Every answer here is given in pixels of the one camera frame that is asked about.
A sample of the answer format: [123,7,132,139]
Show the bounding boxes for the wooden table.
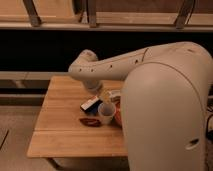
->
[27,76,127,158]

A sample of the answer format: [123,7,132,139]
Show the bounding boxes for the orange ceramic bowl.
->
[115,102,122,127]

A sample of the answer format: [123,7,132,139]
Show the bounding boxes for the black cables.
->
[205,105,213,171]

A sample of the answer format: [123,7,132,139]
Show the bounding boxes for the dark red flat object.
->
[79,118,101,127]

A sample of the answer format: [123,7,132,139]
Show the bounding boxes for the wooden shelf frame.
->
[0,0,213,32]

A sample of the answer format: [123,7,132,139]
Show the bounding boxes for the black and white box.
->
[80,96,102,114]

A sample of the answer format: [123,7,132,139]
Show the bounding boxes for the white paper cup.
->
[98,103,116,125]

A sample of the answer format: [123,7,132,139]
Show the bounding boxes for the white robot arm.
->
[69,42,213,171]

